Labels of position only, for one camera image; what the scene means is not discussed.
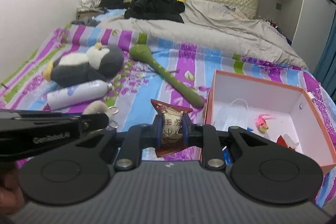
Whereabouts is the red foil candy wrapper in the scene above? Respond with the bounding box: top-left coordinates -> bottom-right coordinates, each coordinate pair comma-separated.
276,134 -> 299,151

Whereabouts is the pink feather toy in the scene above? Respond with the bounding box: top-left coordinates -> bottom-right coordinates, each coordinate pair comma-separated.
255,114 -> 276,134

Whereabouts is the white face mask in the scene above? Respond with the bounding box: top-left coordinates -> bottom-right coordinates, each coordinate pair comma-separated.
213,98 -> 249,131

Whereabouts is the brown candy packet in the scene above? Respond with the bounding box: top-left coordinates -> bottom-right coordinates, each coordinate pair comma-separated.
151,99 -> 193,157

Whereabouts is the person's left hand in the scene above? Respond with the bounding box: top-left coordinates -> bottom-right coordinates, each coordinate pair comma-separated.
1,162 -> 25,214

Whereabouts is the pink cardboard box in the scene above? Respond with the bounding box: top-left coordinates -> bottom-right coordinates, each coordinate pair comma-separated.
205,70 -> 335,173

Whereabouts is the white spray bottle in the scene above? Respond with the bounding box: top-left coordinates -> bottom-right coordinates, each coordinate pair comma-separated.
47,80 -> 113,110

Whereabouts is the grey white penguin plush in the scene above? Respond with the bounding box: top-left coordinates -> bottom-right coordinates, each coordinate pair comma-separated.
43,43 -> 124,88

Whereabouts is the colourful striped floral blanket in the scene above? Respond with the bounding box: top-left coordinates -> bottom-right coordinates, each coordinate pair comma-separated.
0,7 -> 336,209

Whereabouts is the blue curtain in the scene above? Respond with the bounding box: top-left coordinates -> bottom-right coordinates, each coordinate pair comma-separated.
314,23 -> 336,102

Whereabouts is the green plush massage stick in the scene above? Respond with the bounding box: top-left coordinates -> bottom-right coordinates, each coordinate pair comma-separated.
129,44 -> 205,108

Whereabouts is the white crumpled cloth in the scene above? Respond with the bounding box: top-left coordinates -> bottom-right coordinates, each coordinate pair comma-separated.
76,0 -> 106,13

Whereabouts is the grey duvet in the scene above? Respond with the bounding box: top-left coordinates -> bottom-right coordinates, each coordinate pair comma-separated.
99,0 -> 307,69

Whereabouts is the black clothes pile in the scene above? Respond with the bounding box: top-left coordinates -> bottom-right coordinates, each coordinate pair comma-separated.
99,0 -> 185,23

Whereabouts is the beige fluffy keychain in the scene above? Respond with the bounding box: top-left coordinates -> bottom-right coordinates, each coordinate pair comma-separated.
83,101 -> 119,128

